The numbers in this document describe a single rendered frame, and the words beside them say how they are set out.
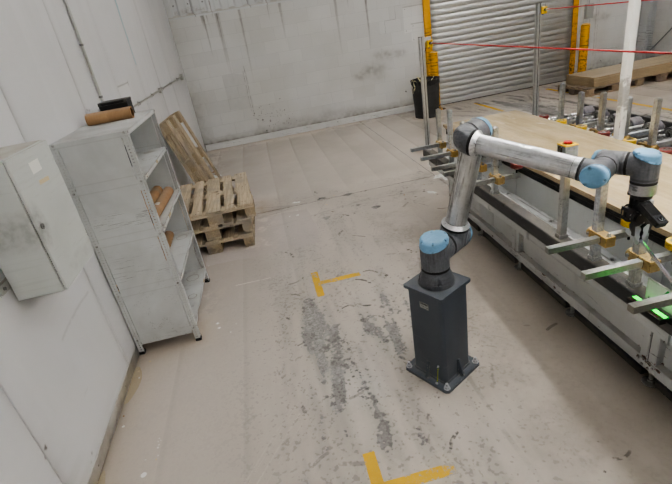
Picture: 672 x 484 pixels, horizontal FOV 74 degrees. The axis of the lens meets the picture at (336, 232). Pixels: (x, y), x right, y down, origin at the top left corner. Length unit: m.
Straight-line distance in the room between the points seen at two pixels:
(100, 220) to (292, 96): 6.62
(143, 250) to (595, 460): 2.74
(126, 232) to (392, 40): 7.45
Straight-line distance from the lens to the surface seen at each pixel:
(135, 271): 3.24
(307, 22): 9.24
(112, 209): 3.08
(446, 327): 2.46
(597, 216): 2.38
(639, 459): 2.57
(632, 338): 2.89
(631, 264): 2.19
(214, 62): 9.18
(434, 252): 2.28
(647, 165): 1.96
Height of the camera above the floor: 1.93
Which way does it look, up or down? 25 degrees down
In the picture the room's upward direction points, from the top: 10 degrees counter-clockwise
